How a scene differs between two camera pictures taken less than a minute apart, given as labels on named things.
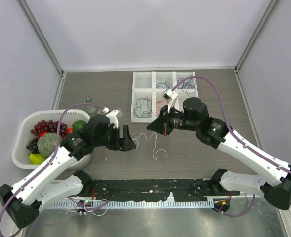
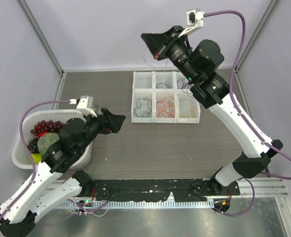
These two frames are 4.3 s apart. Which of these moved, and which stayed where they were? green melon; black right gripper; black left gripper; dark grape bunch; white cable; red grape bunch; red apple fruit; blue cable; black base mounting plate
Moved: black right gripper; black left gripper; white cable
Stayed: black base mounting plate; blue cable; red grape bunch; red apple fruit; dark grape bunch; green melon
